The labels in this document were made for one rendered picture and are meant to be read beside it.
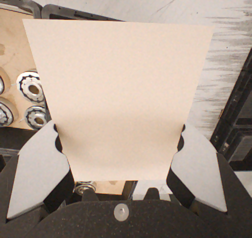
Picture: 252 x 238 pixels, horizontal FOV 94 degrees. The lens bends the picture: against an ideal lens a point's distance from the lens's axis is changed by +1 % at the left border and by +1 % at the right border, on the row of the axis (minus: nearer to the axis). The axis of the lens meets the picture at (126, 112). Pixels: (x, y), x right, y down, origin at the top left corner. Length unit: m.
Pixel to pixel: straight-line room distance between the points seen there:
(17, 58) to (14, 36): 0.06
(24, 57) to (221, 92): 0.76
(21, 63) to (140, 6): 0.41
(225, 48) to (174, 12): 0.25
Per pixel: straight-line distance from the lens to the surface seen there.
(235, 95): 1.24
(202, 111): 0.71
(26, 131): 0.59
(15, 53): 0.49
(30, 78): 0.44
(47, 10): 0.32
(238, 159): 1.59
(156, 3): 0.54
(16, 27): 0.47
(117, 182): 0.74
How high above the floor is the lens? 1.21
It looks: 62 degrees down
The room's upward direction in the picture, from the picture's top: 175 degrees clockwise
